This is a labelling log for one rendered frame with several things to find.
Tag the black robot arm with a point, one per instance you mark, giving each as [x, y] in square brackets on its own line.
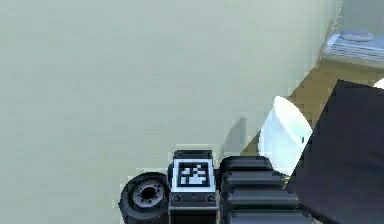
[253, 190]

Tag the black table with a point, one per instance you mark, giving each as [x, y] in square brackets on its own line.
[346, 160]

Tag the white round object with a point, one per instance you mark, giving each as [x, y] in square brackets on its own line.
[380, 83]

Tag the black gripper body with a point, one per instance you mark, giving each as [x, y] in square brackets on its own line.
[146, 196]

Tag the white round chair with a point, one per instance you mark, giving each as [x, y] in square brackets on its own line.
[283, 133]

